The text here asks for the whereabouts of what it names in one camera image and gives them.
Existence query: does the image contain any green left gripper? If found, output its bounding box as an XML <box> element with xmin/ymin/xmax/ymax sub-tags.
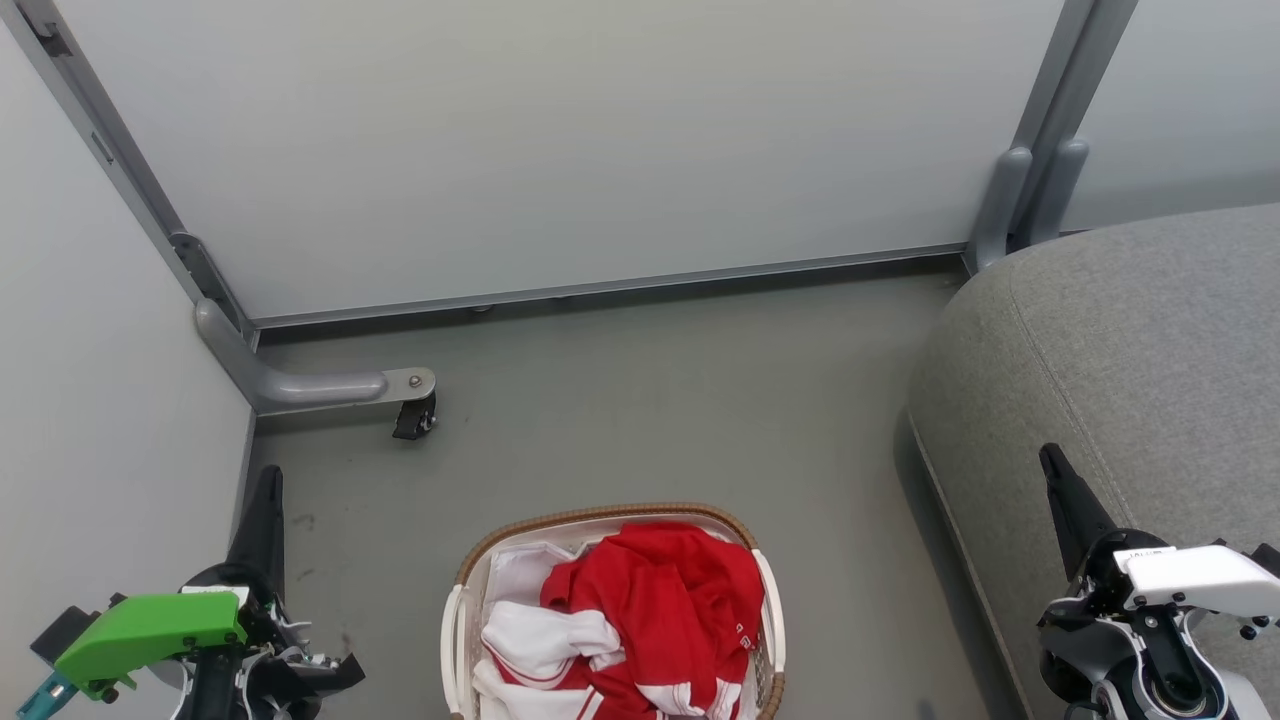
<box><xmin>55</xmin><ymin>465</ymin><xmax>301</xmax><ymax>699</ymax></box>

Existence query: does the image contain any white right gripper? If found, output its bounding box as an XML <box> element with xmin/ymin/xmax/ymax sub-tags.
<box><xmin>1040</xmin><ymin>443</ymin><xmax>1280</xmax><ymax>626</ymax></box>

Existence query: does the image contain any red jersey with white panels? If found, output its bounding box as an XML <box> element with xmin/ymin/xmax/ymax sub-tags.
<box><xmin>472</xmin><ymin>600</ymin><xmax>661</xmax><ymax>720</ymax></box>

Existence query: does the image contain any red jersey with striped cuffs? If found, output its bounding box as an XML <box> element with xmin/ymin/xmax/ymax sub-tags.
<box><xmin>540</xmin><ymin>520</ymin><xmax>766</xmax><ymax>716</ymax></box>

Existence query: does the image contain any grey fabric sofa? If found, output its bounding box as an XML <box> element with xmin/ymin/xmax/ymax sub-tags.
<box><xmin>905</xmin><ymin>203</ymin><xmax>1280</xmax><ymax>720</ymax></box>

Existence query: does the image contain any black caster wheel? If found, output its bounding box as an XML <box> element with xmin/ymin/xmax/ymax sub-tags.
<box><xmin>393</xmin><ymin>393</ymin><xmax>438</xmax><ymax>441</ymax></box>

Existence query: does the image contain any white cloth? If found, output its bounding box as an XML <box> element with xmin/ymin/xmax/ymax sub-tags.
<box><xmin>487</xmin><ymin>543</ymin><xmax>579</xmax><ymax>633</ymax></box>

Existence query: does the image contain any white laundry basket, wicker rim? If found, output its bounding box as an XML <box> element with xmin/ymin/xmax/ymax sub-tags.
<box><xmin>440</xmin><ymin>502</ymin><xmax>788</xmax><ymax>720</ymax></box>

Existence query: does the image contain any grey metal foot bracket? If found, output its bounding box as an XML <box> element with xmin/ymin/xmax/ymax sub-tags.
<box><xmin>195</xmin><ymin>298</ymin><xmax>438</xmax><ymax>416</ymax></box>

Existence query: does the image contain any teal plastic bracket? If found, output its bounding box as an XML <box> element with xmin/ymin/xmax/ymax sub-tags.
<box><xmin>15</xmin><ymin>668</ymin><xmax>78</xmax><ymax>720</ymax></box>

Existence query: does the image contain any grey metal partition post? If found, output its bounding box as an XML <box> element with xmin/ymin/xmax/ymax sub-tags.
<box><xmin>1028</xmin><ymin>0</ymin><xmax>1141</xmax><ymax>249</ymax></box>
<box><xmin>963</xmin><ymin>0</ymin><xmax>1101</xmax><ymax>276</ymax></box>

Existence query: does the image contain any grey partition corner post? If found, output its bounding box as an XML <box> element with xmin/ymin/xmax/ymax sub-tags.
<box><xmin>0</xmin><ymin>0</ymin><xmax>258</xmax><ymax>351</ymax></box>

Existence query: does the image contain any grey partition bottom rail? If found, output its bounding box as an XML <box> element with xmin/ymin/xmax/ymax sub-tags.
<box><xmin>250</xmin><ymin>243</ymin><xmax>969</xmax><ymax>331</ymax></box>

